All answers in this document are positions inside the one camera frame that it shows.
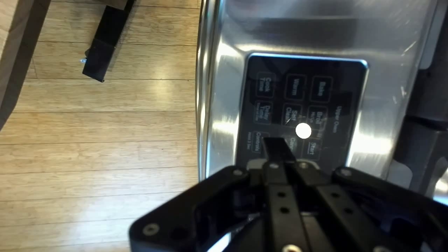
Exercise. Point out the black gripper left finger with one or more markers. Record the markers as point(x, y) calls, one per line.
point(281, 204)

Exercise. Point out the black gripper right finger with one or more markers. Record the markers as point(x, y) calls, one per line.
point(326, 218)

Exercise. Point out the black cast iron grates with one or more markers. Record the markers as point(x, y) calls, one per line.
point(427, 116)

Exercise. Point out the stainless steel gas stove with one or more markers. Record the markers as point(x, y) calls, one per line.
point(224, 70)

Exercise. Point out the black table support bar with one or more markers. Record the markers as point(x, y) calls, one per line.
point(106, 42)

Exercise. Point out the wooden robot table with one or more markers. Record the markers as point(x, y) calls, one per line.
point(14, 56)

